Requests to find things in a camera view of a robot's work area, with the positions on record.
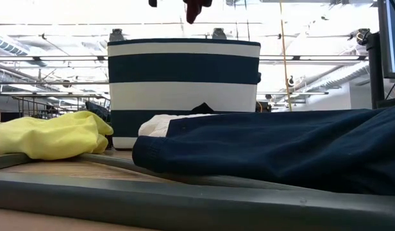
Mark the maroon cloth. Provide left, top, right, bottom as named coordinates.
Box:
left=183, top=0, right=214, bottom=25

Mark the dark slate blue cloth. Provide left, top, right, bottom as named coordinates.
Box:
left=84, top=101, right=111, bottom=123

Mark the white cloth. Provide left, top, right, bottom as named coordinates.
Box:
left=138, top=114, right=217, bottom=138

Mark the yellow cloth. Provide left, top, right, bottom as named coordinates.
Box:
left=0, top=110, right=114, bottom=160

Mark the navy blue cloth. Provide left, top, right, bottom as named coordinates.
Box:
left=131, top=104, right=395, bottom=196

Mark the grey ceiling device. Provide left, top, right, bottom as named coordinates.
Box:
left=211, top=27, right=228, bottom=40
left=108, top=28, right=125, bottom=42

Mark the navy white striped fabric bin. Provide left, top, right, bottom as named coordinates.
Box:
left=106, top=38, right=262, bottom=150

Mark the grey clothes hanger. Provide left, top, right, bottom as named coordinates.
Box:
left=0, top=152, right=395, bottom=231

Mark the black monitor with stand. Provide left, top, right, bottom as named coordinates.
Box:
left=365, top=0, right=395, bottom=110

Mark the wire mesh basket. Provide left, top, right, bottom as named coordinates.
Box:
left=13, top=94, right=111, bottom=120

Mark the yellow cable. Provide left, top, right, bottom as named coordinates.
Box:
left=278, top=0, right=294, bottom=112

